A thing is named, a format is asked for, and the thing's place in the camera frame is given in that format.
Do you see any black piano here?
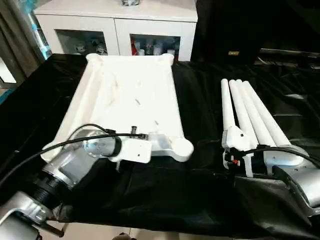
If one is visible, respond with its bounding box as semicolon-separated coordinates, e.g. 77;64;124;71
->
191;0;320;66

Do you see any black folding table frame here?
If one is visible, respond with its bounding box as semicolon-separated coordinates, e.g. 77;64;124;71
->
37;219;70;238

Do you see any white glass-door cabinet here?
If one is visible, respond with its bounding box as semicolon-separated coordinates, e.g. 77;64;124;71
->
33;0;199;63

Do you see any white plastic table top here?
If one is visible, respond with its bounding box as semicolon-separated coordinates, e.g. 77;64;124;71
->
41;52;195;163

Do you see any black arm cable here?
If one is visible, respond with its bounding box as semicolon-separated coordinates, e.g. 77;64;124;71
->
0;124;147;186
241;145;320;169

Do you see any black work mat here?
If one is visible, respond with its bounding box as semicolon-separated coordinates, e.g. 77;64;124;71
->
0;52;320;240

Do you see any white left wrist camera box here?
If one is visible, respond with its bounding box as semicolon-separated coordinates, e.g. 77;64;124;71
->
109;136;153;165

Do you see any grey curtain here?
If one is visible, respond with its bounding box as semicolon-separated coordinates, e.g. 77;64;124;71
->
0;0;54;85

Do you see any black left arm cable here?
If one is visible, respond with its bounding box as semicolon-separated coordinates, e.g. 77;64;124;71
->
0;124;147;186

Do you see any white plastic table leg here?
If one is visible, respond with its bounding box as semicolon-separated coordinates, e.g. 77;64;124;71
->
220;78;238;132
228;79;259;146
241;82;293;148
236;79;276;147

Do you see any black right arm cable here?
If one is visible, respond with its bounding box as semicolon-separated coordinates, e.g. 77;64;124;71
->
241;145;320;169

